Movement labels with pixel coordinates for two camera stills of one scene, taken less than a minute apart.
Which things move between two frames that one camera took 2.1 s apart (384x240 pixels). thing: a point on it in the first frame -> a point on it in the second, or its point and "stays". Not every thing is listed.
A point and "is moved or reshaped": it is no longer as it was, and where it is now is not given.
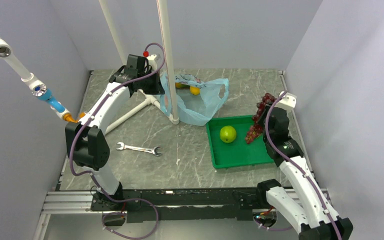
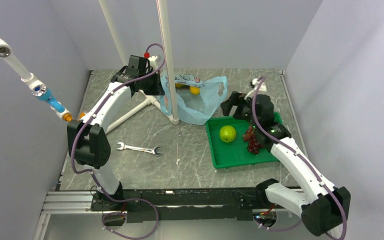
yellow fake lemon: x=194 y=90 stays
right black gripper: x=266 y=108 -> x=238 y=100
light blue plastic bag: x=197 y=100 stays
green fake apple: x=228 y=134 stays
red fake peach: x=166 y=101 stays
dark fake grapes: x=267 y=98 is moved or reshaped
